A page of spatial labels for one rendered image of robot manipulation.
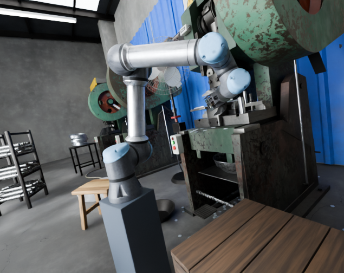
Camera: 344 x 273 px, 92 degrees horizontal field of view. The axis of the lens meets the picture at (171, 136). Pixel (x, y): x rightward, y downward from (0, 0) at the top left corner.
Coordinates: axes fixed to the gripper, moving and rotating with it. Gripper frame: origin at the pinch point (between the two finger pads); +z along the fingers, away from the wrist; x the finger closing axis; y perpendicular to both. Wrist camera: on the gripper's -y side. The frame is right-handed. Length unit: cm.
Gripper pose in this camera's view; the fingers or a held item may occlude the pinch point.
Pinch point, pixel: (213, 103)
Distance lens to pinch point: 95.2
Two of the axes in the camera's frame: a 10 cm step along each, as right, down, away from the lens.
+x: 5.0, 8.7, -0.2
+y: -8.7, 4.9, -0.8
